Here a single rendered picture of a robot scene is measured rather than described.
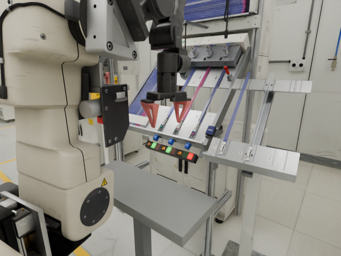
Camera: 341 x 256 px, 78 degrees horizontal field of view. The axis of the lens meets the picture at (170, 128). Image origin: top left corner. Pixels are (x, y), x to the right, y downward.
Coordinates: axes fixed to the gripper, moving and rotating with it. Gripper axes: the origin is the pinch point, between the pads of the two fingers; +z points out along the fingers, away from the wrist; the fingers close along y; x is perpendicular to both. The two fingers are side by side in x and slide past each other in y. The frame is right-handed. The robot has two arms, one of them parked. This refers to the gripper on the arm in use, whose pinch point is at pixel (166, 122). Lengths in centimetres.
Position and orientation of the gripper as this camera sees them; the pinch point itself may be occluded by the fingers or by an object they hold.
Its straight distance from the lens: 63.7
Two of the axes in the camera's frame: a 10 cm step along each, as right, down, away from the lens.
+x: 6.1, 2.3, -7.6
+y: -7.9, 1.6, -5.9
